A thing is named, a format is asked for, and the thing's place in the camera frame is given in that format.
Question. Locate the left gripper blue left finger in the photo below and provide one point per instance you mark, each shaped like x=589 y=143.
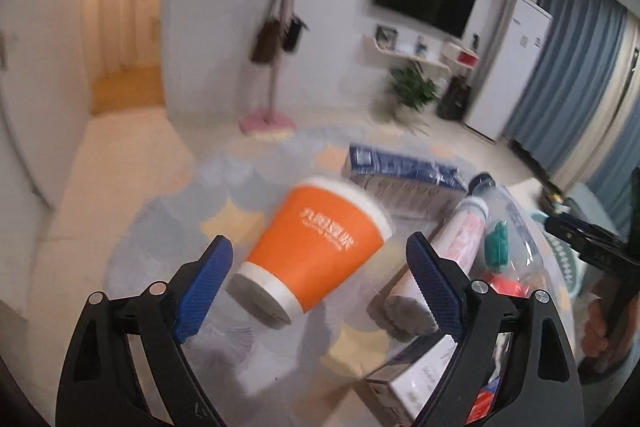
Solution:
x=99 y=385

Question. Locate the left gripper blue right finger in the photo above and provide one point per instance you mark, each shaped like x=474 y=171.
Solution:
x=539 y=385

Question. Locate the pink white cylinder can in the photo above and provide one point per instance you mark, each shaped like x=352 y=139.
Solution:
x=431 y=294

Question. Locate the orange paper cup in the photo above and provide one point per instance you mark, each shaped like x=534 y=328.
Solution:
x=325 y=229

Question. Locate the light blue perforated trash basket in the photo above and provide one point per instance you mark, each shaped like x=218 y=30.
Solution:
x=572 y=268

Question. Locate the person right hand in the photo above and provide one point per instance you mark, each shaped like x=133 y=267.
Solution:
x=595 y=344

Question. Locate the clear plastic bottle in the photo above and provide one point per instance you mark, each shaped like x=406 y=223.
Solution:
x=510 y=255

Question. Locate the white carton box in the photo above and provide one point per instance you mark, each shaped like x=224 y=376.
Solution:
x=405 y=383

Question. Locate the blue window curtain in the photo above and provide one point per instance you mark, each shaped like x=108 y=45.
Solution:
x=576 y=103

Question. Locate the blue wrapped long box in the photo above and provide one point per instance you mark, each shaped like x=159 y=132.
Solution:
x=406 y=186

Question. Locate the white refrigerator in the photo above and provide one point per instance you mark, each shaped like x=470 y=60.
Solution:
x=511 y=60

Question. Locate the grey cat pattern round rug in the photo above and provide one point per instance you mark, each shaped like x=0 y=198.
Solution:
x=256 y=371

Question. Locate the green potted plant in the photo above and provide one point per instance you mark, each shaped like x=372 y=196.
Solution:
x=410 y=92

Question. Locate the pink coat rack stand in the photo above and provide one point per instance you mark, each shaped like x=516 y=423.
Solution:
x=264 y=119

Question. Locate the framed butterfly picture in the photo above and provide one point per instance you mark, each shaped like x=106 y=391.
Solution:
x=386 y=37

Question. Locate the brown hanging bag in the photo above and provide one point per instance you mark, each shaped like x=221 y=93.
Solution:
x=266 y=42

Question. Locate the black hanging bag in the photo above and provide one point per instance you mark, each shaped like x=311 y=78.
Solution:
x=293 y=34

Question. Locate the red and white wall box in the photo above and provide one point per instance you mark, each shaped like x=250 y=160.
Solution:
x=459 y=55

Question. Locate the white wall shelf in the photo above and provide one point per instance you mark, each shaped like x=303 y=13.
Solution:
x=372 y=44

